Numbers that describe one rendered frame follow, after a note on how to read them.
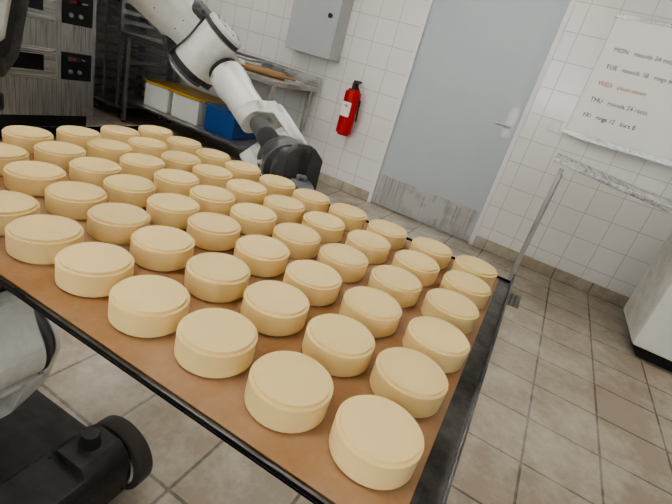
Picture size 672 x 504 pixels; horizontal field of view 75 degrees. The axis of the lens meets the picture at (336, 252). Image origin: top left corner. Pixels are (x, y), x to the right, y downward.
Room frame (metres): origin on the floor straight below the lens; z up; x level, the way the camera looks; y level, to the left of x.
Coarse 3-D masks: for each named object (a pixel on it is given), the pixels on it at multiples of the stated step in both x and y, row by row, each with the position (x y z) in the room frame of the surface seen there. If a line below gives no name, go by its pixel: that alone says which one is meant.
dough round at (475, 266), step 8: (464, 256) 0.49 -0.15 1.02; (472, 256) 0.49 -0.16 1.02; (456, 264) 0.47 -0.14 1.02; (464, 264) 0.46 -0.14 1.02; (472, 264) 0.47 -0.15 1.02; (480, 264) 0.47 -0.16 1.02; (488, 264) 0.48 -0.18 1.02; (472, 272) 0.45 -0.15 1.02; (480, 272) 0.45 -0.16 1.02; (488, 272) 0.46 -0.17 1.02; (496, 272) 0.46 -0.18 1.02; (488, 280) 0.45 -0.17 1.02
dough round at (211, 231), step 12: (192, 216) 0.38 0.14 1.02; (204, 216) 0.39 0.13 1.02; (216, 216) 0.39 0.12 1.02; (228, 216) 0.40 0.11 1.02; (192, 228) 0.36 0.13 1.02; (204, 228) 0.36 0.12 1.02; (216, 228) 0.37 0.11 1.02; (228, 228) 0.38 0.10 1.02; (240, 228) 0.39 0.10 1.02; (204, 240) 0.36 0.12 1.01; (216, 240) 0.36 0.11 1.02; (228, 240) 0.37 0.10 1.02
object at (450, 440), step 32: (0, 128) 0.49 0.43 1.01; (96, 128) 0.61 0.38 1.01; (64, 320) 0.22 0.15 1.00; (96, 352) 0.20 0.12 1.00; (480, 352) 0.32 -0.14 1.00; (480, 384) 0.26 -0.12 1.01; (192, 416) 0.17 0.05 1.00; (448, 416) 0.23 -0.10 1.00; (448, 448) 0.20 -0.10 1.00; (288, 480) 0.15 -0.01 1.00; (448, 480) 0.17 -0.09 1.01
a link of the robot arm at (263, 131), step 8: (256, 120) 0.80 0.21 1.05; (264, 120) 0.80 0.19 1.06; (256, 128) 0.76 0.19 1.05; (264, 128) 0.75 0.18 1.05; (272, 128) 0.76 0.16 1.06; (280, 128) 0.82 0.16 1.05; (256, 136) 0.75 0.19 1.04; (264, 136) 0.75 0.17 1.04; (272, 136) 0.76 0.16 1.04; (280, 136) 0.76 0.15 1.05; (288, 136) 0.77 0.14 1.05; (256, 144) 0.81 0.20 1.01; (264, 144) 0.75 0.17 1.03; (248, 152) 0.79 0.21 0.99; (256, 152) 0.78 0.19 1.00; (248, 160) 0.78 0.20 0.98; (256, 160) 0.78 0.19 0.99
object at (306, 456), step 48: (0, 240) 0.28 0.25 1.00; (96, 240) 0.32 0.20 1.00; (48, 288) 0.24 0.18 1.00; (432, 288) 0.42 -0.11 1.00; (96, 336) 0.21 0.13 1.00; (288, 336) 0.27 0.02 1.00; (192, 384) 0.19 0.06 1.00; (240, 384) 0.20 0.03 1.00; (336, 384) 0.23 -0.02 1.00; (240, 432) 0.17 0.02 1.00; (432, 432) 0.21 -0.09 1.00; (336, 480) 0.16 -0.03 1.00
